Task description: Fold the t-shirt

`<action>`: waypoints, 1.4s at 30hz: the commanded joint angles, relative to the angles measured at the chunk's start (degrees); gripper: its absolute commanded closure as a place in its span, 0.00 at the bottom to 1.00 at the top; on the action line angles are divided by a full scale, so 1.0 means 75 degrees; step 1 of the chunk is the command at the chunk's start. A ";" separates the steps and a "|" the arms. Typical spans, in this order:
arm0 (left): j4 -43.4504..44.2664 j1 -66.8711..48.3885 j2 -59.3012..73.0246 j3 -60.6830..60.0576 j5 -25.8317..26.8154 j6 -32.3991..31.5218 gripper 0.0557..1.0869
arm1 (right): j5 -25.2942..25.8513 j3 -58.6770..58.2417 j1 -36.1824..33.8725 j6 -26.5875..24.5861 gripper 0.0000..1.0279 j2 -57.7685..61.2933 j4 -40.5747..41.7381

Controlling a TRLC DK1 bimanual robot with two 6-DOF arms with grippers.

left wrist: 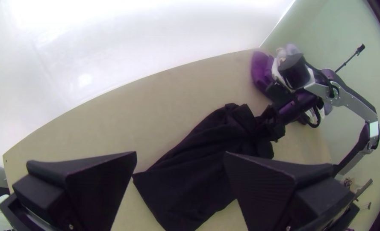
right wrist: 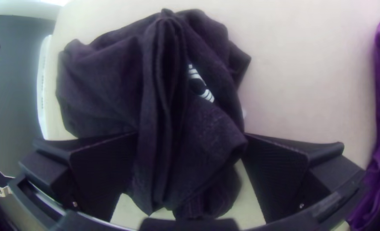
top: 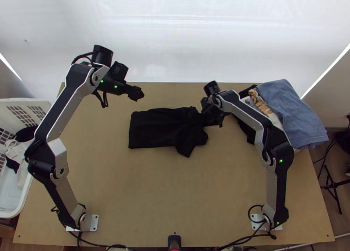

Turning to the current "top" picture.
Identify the black t-shirt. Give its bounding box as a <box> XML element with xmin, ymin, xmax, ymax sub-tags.
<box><xmin>128</xmin><ymin>105</ymin><xmax>210</xmax><ymax>159</ymax></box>

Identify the pile of folded clothes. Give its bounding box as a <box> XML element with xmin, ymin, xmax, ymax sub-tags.
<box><xmin>237</xmin><ymin>79</ymin><xmax>330</xmax><ymax>153</ymax></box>

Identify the heap of clothes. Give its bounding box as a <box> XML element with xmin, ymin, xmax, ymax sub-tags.
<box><xmin>4</xmin><ymin>126</ymin><xmax>38</xmax><ymax>188</ymax></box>

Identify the black tripod stand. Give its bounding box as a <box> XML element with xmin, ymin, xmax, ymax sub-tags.
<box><xmin>320</xmin><ymin>164</ymin><xmax>350</xmax><ymax>216</ymax></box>

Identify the white laundry basket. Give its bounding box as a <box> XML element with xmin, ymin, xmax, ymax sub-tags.
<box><xmin>0</xmin><ymin>98</ymin><xmax>52</xmax><ymax>220</ymax></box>

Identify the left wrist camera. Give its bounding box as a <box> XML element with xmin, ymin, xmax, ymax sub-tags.
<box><xmin>110</xmin><ymin>61</ymin><xmax>130</xmax><ymax>82</ymax></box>

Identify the black cable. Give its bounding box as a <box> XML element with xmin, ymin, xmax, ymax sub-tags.
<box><xmin>216</xmin><ymin>204</ymin><xmax>277</xmax><ymax>251</ymax></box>
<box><xmin>93</xmin><ymin>90</ymin><xmax>110</xmax><ymax>109</ymax></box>
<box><xmin>312</xmin><ymin>132</ymin><xmax>338</xmax><ymax>165</ymax></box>
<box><xmin>50</xmin><ymin>205</ymin><xmax>130</xmax><ymax>251</ymax></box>
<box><xmin>71</xmin><ymin>52</ymin><xmax>95</xmax><ymax>66</ymax></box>

